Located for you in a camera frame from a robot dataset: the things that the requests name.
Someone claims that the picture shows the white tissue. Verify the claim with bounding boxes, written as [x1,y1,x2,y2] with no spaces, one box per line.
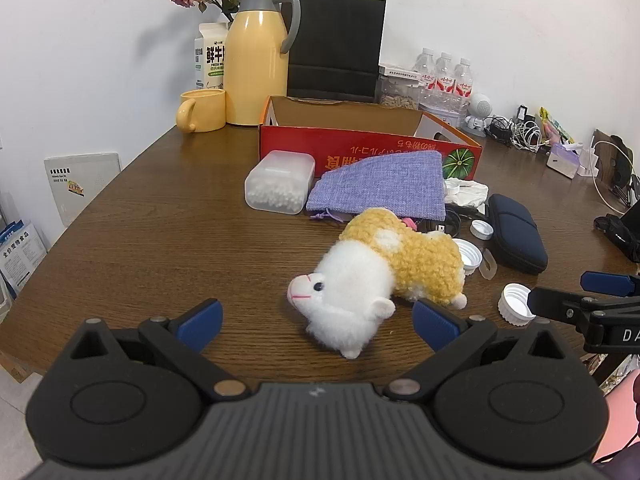
[444,177,489,208]

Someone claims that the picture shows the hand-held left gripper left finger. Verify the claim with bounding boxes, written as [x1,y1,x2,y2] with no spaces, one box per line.
[71,298,251,403]

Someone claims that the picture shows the brown wooden stand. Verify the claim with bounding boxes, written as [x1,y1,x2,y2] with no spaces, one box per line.
[592,129,640,213]

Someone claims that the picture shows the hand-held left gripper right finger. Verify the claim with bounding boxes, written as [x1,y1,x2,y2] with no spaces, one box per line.
[385,298,568,402]

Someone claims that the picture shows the black cable bundle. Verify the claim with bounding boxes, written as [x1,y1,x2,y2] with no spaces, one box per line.
[485,116,516,143]

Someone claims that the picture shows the red cardboard box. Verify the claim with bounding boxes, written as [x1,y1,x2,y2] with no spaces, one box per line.
[258,95,483,183]

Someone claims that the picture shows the blue and white packets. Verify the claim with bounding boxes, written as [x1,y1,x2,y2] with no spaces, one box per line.
[0,217,48,301]

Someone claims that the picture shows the yellow mug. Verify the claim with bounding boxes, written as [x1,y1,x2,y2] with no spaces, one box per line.
[176,88,227,134]

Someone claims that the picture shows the white and yellow plush alpaca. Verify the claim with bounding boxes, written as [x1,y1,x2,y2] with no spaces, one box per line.
[287,207,468,359]

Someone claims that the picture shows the clear food container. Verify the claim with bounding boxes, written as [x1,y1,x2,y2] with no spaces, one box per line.
[376,75,421,110]

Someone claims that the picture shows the white cable bundle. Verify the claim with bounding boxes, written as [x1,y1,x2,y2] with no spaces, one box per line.
[510,120,543,151]

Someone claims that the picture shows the clear cotton swab box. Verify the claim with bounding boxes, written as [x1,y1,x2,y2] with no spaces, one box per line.
[244,150,316,214]

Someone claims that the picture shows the purple cloth pouch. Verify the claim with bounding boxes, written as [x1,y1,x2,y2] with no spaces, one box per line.
[305,152,446,223]

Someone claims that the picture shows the black strap bag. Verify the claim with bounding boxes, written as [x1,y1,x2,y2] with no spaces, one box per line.
[594,214,640,261]

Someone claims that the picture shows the colourful snack packets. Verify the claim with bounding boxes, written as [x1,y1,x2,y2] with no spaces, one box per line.
[539,107,576,143]

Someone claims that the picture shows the black paper bag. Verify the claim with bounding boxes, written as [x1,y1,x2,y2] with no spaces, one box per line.
[287,0,387,105]

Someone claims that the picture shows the yellow thermos jug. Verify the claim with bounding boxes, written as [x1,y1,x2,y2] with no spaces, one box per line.
[223,0,302,127]

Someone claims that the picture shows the white milk carton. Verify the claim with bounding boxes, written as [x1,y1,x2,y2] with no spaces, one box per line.
[194,22,231,92]

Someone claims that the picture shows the white tin box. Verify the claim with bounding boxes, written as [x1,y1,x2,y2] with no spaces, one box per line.
[431,105,470,128]

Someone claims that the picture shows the wide white bottle cap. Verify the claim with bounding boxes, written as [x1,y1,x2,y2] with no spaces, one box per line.
[450,238,483,275]

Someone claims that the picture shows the clear water bottle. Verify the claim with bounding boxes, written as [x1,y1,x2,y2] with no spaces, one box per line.
[434,52,456,108]
[452,58,474,111]
[412,48,438,106]

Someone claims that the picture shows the purple and white box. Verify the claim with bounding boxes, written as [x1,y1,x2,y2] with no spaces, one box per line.
[546,141,586,178]

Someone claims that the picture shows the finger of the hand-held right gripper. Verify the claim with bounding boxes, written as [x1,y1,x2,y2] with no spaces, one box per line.
[527,286,601,322]
[581,271,640,301]

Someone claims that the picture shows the black braided cable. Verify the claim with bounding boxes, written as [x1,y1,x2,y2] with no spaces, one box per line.
[442,204,488,238]

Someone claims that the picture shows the ribbed white bottle cap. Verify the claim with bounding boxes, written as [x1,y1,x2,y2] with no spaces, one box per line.
[497,283,537,327]

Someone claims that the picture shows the navy zip case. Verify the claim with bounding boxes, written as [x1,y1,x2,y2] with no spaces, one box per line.
[486,193,549,275]

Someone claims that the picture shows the white robot-shaped speaker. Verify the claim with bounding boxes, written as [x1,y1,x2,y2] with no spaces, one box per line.
[467,92,496,133]

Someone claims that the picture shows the white charger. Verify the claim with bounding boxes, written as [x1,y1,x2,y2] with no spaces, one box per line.
[582,135,601,176]

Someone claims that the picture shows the white panel box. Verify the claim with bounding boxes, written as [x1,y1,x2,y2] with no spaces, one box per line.
[44,152,122,226]

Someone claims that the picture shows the pink clothing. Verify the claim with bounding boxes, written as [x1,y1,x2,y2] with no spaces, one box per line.
[597,370,640,466]

